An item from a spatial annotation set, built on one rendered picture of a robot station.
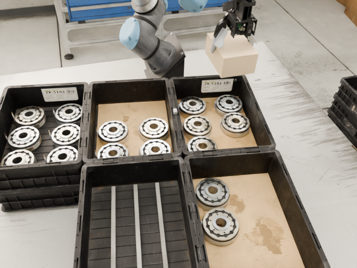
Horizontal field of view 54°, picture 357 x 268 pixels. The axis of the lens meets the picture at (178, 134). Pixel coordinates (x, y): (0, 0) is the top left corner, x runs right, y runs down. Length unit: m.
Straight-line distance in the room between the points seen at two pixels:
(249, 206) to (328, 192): 0.39
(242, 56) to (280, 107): 0.56
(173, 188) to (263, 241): 0.31
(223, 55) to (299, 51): 2.40
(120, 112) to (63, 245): 0.51
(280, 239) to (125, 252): 0.43
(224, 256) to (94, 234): 0.37
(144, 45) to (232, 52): 0.47
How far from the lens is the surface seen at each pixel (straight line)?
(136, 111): 1.36
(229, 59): 1.14
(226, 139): 1.27
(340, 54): 3.63
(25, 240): 1.24
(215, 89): 1.41
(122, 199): 1.10
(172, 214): 1.06
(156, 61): 1.55
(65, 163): 1.08
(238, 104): 1.37
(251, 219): 1.08
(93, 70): 1.82
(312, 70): 3.29
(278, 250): 1.05
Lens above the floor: 1.73
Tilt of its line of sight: 45 degrees down
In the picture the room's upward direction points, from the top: 2 degrees clockwise
